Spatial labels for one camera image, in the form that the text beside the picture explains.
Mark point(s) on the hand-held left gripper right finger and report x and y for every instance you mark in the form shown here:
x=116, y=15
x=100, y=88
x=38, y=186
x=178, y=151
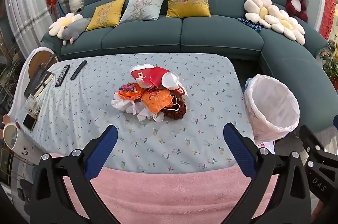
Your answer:
x=237, y=150

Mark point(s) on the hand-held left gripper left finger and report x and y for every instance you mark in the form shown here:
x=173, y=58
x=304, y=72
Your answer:
x=105, y=150

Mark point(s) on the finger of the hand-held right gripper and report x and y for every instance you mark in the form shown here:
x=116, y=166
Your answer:
x=314, y=140

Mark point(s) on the bin with white liner bag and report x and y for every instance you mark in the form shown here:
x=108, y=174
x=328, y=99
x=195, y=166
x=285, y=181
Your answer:
x=272, y=107

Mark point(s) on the orange wrapper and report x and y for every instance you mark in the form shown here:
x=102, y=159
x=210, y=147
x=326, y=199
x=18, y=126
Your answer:
x=157, y=102
x=128, y=95

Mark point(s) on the brown dotted scrunchie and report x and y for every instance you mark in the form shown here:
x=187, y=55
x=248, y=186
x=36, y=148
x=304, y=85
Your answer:
x=179, y=110

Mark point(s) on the glossy red packet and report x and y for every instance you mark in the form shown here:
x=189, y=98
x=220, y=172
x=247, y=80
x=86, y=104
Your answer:
x=157, y=76

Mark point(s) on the white crumpled tissue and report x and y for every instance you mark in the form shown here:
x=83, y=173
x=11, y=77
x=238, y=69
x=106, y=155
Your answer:
x=121, y=105
x=148, y=115

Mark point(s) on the floral light blue tablecloth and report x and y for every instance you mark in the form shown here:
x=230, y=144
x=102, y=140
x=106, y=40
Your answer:
x=79, y=97

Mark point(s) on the purple patterned wrapper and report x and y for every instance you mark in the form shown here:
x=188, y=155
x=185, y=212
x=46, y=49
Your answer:
x=128, y=87

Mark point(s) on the pink fluffy blanket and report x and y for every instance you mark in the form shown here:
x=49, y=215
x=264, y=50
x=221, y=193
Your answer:
x=169, y=195

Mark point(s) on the green potted plant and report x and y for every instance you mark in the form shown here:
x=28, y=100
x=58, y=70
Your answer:
x=330, y=62

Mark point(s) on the black smartphone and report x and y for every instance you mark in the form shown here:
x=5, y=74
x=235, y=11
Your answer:
x=29, y=122

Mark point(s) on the small red carton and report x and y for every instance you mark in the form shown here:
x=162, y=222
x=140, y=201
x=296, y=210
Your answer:
x=181, y=90

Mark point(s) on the red white carton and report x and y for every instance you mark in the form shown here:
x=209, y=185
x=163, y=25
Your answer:
x=140, y=73

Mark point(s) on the slim black remote control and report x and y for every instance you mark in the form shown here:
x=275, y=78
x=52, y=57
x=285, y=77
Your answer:
x=78, y=70

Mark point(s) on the clear plastic case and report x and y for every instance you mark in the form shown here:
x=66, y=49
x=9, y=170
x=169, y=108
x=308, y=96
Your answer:
x=33, y=106

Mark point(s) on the black button remote control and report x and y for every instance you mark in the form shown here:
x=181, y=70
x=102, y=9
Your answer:
x=62, y=76

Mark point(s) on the white paper cup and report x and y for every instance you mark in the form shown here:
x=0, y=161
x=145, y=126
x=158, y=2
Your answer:
x=169, y=80

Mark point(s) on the white bear mug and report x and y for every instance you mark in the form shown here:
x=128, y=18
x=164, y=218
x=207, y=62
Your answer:
x=12, y=136

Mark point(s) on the black notebook with pen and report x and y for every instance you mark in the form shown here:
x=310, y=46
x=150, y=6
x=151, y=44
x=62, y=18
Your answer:
x=37, y=83

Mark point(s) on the round white side table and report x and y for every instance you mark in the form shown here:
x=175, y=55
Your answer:
x=34, y=65

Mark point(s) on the teal sectional sofa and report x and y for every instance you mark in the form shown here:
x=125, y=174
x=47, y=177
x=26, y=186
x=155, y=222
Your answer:
x=219, y=36

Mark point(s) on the white flower cushion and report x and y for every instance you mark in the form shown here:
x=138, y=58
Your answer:
x=286, y=25
x=260, y=9
x=59, y=24

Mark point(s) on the grey plush toy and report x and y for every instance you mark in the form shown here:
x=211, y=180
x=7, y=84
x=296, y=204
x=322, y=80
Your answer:
x=75, y=29

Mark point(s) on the yellow embroidered cushion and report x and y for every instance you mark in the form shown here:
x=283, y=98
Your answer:
x=188, y=0
x=105, y=15

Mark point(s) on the red bear plush toy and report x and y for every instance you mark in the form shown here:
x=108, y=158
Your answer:
x=295, y=2

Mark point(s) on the light blue embroidered cushion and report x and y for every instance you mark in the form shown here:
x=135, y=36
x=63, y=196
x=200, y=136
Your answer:
x=142, y=7

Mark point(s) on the red curtain tie bow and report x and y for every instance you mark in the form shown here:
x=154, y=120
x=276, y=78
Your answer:
x=52, y=2

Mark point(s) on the white sheer curtain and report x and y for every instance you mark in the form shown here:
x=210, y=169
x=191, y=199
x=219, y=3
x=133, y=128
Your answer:
x=26, y=9

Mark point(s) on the red lattice wall panel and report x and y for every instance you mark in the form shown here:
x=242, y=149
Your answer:
x=330, y=2

